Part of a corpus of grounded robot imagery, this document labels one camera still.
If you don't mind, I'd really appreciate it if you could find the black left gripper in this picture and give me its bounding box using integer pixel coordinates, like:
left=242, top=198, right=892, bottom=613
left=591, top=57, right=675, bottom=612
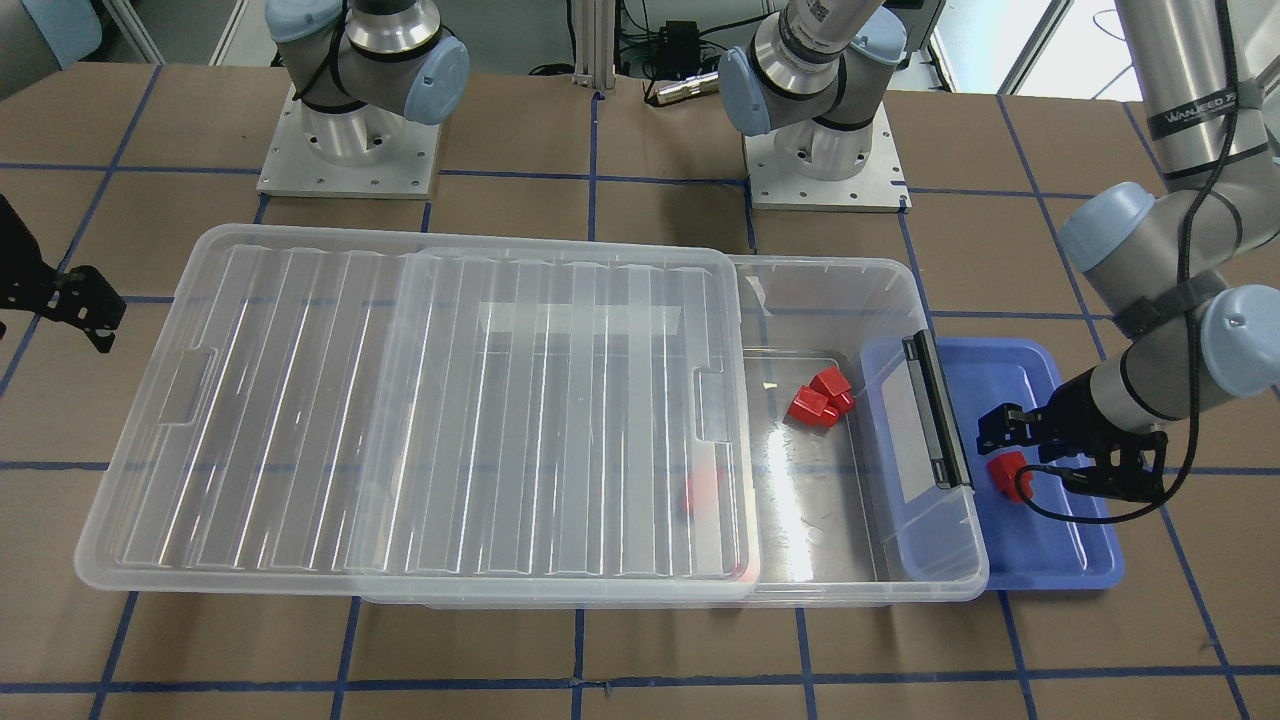
left=975, top=373, right=1169, bottom=501

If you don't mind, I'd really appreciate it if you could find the red block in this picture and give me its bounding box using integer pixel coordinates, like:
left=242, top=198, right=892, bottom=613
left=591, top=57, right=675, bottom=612
left=787, top=386, right=842, bottom=428
left=986, top=450, right=1034, bottom=503
left=684, top=466, right=723, bottom=518
left=808, top=365, right=856, bottom=415

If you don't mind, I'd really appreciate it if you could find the clear plastic storage box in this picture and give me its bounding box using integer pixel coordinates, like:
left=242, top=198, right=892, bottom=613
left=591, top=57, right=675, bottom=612
left=351, top=247, right=989, bottom=609

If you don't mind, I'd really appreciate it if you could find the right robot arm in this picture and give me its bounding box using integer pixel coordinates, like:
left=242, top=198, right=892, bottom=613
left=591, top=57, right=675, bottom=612
left=1, top=1, right=470, bottom=354

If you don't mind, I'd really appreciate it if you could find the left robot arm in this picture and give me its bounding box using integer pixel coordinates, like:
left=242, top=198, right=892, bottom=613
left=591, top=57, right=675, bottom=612
left=717, top=1, right=1279, bottom=516

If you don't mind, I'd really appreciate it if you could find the clear plastic box lid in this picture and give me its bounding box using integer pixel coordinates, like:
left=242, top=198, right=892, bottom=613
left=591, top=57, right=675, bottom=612
left=74, top=224, right=762, bottom=609

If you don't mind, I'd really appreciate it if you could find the black box latch handle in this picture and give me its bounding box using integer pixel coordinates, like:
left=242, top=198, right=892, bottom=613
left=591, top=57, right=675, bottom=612
left=902, top=329, right=973, bottom=489

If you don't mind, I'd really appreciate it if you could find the aluminium frame post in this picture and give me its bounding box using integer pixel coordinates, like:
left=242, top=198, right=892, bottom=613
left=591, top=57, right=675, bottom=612
left=570, top=0, right=618, bottom=94

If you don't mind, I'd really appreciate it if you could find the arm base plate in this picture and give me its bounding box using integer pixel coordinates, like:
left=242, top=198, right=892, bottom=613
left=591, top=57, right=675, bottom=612
left=742, top=104, right=913, bottom=213
left=257, top=86, right=442, bottom=200

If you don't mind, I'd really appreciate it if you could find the blue plastic tray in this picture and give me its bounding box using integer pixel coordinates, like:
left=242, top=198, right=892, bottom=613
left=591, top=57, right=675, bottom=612
left=937, top=337, right=1125, bottom=591

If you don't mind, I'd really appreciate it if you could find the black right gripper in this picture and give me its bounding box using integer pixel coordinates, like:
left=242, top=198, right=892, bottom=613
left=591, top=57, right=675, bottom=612
left=1, top=195, right=127, bottom=354

